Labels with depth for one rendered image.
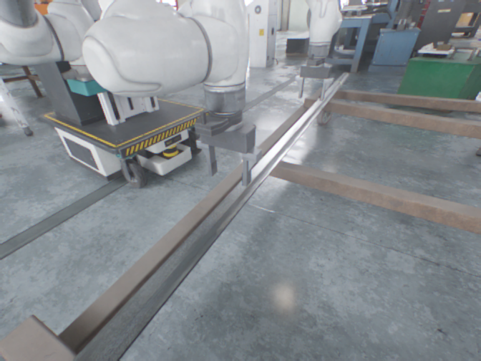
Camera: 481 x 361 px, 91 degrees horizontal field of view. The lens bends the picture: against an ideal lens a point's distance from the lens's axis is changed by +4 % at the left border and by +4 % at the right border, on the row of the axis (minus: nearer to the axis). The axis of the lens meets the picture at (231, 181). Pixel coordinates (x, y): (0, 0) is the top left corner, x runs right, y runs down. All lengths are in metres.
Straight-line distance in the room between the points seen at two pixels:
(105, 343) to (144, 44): 0.47
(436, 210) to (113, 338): 0.94
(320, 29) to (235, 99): 0.77
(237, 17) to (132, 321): 0.56
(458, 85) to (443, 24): 3.03
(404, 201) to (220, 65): 0.76
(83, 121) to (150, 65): 1.31
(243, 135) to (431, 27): 5.49
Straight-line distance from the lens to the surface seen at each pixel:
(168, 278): 0.54
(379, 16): 5.85
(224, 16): 0.47
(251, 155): 0.54
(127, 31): 0.38
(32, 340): 0.62
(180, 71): 0.40
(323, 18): 1.21
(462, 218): 1.02
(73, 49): 1.26
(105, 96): 1.53
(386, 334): 0.99
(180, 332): 0.91
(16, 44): 1.19
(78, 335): 0.65
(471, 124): 1.58
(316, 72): 1.26
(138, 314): 0.52
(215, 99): 0.50
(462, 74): 2.96
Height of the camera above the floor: 0.82
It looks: 35 degrees down
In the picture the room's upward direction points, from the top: 3 degrees counter-clockwise
